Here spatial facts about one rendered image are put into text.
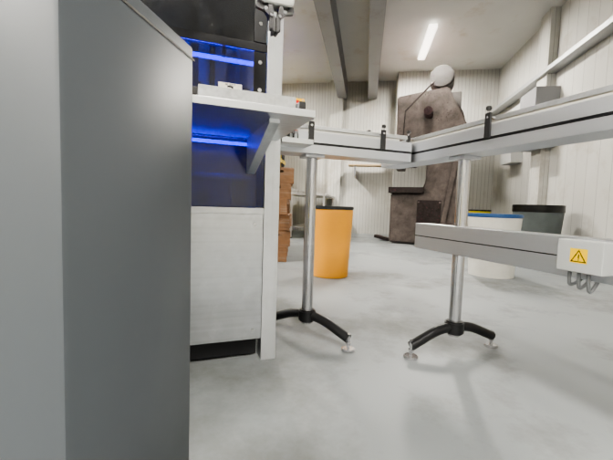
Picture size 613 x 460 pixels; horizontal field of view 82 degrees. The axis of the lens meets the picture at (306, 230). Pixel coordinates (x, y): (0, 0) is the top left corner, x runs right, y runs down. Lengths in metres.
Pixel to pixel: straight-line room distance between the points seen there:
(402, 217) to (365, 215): 2.14
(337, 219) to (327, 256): 0.32
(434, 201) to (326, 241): 3.58
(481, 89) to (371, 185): 2.92
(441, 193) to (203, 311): 5.34
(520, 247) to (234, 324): 1.06
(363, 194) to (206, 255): 7.17
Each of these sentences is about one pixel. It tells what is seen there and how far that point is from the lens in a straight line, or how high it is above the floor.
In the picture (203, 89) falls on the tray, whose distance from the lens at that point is 0.99.
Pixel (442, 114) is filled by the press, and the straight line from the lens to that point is 6.49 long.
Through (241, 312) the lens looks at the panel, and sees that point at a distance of 1.41.
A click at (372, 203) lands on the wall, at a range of 8.34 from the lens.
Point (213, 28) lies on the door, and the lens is 1.47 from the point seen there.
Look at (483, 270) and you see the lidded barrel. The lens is 3.69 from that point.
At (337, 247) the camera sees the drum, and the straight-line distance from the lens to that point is 2.98.
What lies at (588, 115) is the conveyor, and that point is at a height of 0.89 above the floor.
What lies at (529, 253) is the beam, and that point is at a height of 0.48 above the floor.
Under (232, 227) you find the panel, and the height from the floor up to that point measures 0.53.
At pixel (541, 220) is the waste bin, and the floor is 0.53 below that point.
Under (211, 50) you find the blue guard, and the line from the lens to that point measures 1.43.
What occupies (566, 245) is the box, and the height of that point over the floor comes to 0.53.
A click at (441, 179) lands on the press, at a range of 6.32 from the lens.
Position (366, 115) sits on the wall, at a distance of 8.60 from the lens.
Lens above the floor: 0.62
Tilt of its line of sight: 4 degrees down
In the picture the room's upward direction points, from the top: 2 degrees clockwise
